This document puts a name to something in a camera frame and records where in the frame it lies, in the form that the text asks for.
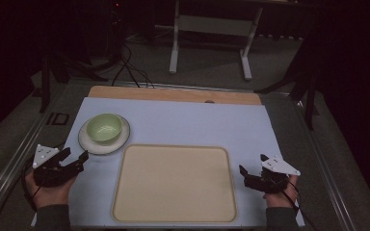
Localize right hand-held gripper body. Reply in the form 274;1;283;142
244;156;302;194

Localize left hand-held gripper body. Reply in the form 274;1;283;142
32;143;80;189

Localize white plate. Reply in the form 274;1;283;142
77;114;131;156

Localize green bowl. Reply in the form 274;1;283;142
86;113;123;144

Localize beige tray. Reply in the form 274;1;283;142
111;143;239;224

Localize person's left hand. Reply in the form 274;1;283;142
24;170;78;210

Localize person's right hand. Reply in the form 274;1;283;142
263;174;301;210

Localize black floor socket plate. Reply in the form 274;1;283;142
45;112;70;126

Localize light blue table mat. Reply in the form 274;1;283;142
31;96;306;229

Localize black metal stand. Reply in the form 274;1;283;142
38;52;109;114

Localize black tripod stand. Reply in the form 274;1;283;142
253;18;322;131

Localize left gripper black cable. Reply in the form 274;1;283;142
19;158;42;211

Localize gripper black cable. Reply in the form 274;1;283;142
271;179;317;231
19;158;42;211

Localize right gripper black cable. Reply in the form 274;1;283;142
271;179;317;231

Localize black floor cables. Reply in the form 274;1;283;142
110;41;156;90

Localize white metal table frame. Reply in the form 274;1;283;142
169;0;264;82

